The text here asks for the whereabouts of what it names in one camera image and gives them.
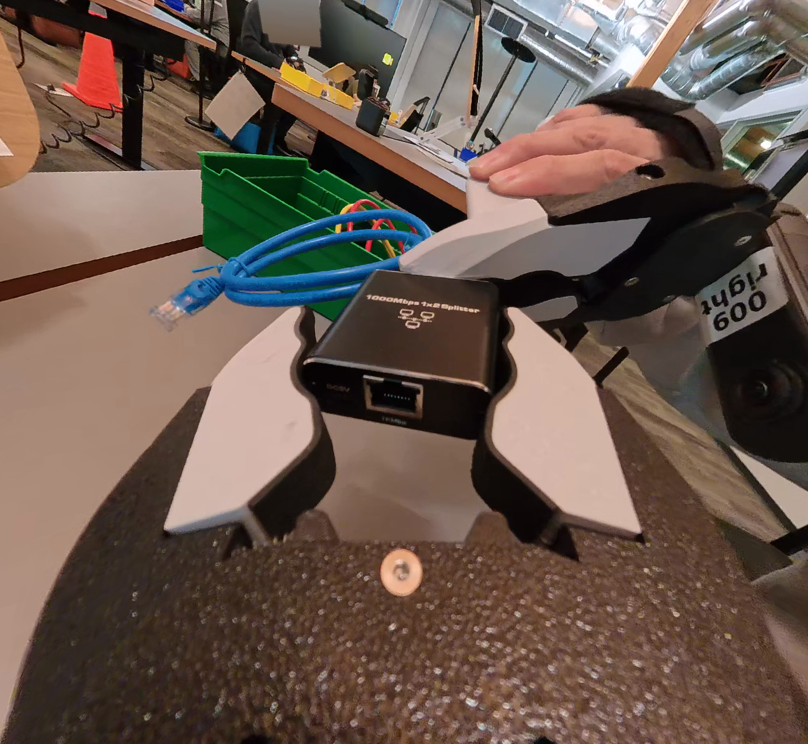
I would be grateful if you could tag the black cube device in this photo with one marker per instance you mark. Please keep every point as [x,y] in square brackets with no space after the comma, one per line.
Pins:
[369,119]

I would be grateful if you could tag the wood-edged office table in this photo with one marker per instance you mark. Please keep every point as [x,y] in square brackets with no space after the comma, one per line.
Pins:
[131,100]
[315,108]

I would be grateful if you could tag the person's right hand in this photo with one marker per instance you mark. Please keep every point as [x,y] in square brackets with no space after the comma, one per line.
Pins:
[568,151]

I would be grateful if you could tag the black ethernet splitter box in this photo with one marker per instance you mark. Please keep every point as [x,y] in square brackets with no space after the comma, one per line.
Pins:
[410,340]

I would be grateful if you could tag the wooden instruction board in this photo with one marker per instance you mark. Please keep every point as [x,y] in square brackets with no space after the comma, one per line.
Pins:
[473,62]
[16,126]

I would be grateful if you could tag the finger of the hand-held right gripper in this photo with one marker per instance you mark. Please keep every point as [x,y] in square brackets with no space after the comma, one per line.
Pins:
[505,245]

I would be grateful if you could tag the small yellow bin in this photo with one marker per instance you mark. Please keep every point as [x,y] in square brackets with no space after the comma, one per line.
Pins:
[315,85]

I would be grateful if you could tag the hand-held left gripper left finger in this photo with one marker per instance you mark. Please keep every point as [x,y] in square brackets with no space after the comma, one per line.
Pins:
[246,441]

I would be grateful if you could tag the black display screen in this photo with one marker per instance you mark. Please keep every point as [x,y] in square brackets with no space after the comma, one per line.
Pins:
[353,37]

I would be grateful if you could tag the black floor lamp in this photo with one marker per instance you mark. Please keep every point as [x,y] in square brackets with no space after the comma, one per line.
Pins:
[519,50]

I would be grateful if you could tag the silver ventilation duct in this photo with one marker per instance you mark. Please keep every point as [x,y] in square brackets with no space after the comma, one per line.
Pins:
[713,56]

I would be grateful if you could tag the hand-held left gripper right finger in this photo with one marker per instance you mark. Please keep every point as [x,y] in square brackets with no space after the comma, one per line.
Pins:
[562,441]

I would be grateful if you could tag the green plastic bin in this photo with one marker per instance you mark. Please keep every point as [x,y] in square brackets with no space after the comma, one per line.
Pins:
[252,208]

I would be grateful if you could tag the orange traffic cone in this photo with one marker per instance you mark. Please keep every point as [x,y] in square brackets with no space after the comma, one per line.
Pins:
[94,75]

